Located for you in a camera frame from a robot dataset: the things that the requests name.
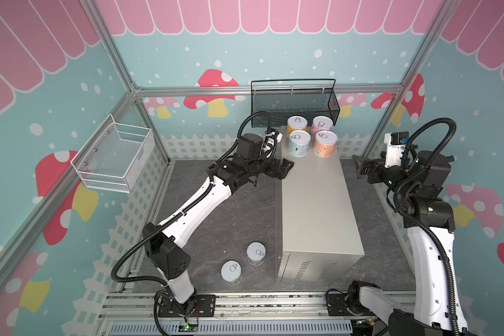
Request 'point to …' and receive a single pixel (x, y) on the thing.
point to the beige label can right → (255, 253)
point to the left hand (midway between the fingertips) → (281, 162)
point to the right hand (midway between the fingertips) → (368, 154)
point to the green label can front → (231, 272)
